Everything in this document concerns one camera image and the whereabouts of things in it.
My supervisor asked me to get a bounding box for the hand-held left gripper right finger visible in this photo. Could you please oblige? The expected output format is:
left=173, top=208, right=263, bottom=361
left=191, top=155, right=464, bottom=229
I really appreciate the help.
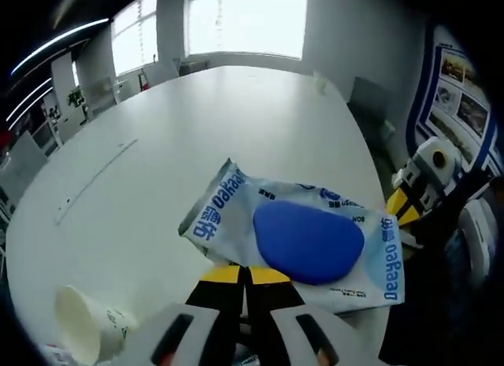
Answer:
left=243, top=265, right=381, bottom=366

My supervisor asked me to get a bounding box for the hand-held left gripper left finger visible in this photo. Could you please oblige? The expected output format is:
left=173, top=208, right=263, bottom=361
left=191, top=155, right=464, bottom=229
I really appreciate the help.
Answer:
left=124, top=265, right=246, bottom=366

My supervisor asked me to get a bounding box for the wet wipes pack blue lid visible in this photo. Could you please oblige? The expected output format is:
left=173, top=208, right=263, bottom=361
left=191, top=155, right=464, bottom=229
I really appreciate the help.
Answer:
left=177, top=157, right=406, bottom=314

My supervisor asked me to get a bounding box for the white paper cup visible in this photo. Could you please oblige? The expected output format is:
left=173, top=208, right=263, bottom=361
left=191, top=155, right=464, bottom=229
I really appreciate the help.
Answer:
left=54, top=284, right=139, bottom=364

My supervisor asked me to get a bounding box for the white grey worn device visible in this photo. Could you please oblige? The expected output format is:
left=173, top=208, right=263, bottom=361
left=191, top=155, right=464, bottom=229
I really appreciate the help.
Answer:
left=458, top=199, right=500, bottom=273

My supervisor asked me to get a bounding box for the red floor object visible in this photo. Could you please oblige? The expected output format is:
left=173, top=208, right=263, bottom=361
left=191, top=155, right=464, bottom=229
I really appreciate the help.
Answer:
left=137, top=68, right=152, bottom=93

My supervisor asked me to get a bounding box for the large window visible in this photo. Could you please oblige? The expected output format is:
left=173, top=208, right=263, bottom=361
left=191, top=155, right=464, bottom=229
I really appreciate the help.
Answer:
left=110, top=0, right=159, bottom=78
left=183, top=0, right=309, bottom=62

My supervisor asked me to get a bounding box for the green potted plant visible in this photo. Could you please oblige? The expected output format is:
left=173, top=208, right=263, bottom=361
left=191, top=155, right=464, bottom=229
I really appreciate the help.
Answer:
left=65, top=87, right=86, bottom=108

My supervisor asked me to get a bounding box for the ceiling light strip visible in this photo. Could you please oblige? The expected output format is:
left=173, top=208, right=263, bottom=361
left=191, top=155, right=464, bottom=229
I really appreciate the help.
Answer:
left=10, top=18, right=110, bottom=75

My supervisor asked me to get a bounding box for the blue white wall display board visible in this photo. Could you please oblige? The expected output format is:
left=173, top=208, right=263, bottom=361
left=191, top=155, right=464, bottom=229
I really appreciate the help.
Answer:
left=407, top=25, right=501, bottom=182

